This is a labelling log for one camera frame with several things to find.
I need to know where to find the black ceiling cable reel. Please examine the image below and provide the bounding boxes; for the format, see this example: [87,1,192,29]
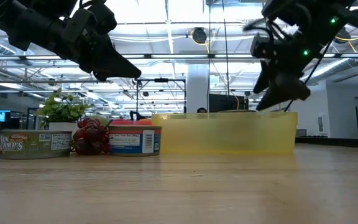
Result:
[190,27,209,46]

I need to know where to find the black metal frame stand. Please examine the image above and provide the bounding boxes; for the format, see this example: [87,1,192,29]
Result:
[135,77,188,114]

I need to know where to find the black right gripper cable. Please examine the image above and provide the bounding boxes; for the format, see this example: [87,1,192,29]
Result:
[283,40,335,112]

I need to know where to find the yellow translucent plastic bin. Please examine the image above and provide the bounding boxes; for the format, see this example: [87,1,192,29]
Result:
[152,111,298,156]

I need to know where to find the green toy pear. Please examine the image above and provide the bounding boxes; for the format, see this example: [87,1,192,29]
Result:
[85,114,111,123]

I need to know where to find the green Van Camp's tuna can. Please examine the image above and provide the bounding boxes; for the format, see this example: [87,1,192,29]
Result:
[0,129,73,161]

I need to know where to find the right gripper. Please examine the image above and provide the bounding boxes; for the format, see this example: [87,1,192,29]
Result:
[250,32,316,111]

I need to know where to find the gold-lid blue label can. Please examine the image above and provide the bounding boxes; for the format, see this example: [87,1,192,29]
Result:
[108,124,163,157]

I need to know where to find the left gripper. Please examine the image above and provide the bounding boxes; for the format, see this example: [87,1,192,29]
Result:
[53,0,142,82]

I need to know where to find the dark red toy grapes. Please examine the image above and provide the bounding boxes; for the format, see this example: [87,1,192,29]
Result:
[72,117,111,156]

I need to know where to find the black monitor screen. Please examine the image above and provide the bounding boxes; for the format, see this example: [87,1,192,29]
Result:
[208,94,249,113]

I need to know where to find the small potted green plant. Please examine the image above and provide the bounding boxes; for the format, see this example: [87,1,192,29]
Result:
[35,88,91,138]

